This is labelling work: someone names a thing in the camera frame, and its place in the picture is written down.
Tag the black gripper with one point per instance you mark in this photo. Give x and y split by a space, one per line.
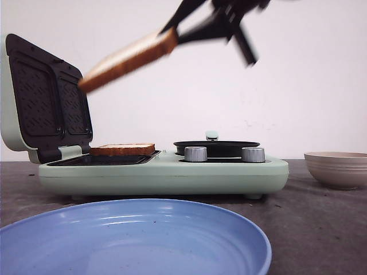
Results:
222 24

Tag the white bread slice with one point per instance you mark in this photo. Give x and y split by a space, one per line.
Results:
126 149
129 58

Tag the mint green sandwich maker lid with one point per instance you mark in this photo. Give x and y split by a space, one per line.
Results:
43 112

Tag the beige ribbed bowl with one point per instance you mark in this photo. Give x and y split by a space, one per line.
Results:
337 170

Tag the mint green breakfast maker base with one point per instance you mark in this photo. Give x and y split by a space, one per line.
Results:
166 174

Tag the black round frying pan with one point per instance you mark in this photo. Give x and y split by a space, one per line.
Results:
216 148

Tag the left silver control knob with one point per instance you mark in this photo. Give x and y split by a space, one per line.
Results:
195 154

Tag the silver control knob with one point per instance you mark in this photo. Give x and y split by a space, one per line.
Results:
253 155
195 154

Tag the right silver control knob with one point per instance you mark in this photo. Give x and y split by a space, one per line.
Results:
253 155

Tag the blue round plate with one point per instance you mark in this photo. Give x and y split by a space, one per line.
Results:
135 236

